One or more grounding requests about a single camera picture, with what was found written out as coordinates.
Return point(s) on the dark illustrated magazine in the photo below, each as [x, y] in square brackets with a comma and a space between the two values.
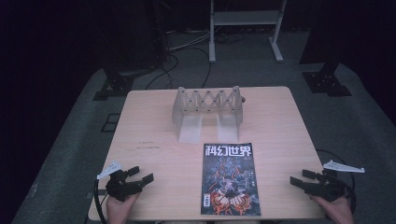
[230, 174]

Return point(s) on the person's left hand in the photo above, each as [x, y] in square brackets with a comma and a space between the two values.
[120, 211]

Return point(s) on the person's right hand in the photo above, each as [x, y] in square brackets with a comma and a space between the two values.
[339, 213]

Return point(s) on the small brown object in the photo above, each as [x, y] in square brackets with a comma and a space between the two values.
[243, 99]

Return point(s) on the translucent expandable book stand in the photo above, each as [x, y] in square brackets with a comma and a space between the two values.
[190, 129]

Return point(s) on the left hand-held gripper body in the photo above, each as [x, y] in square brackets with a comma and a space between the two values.
[120, 188]

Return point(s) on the black tape frame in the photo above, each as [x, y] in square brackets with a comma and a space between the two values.
[111, 123]

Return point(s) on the white metal stand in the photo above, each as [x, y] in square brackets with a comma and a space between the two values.
[246, 17]

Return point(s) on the black stand base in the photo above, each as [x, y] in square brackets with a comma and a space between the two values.
[325, 82]
[115, 87]

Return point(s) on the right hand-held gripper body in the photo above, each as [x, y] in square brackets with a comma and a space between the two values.
[328, 188]

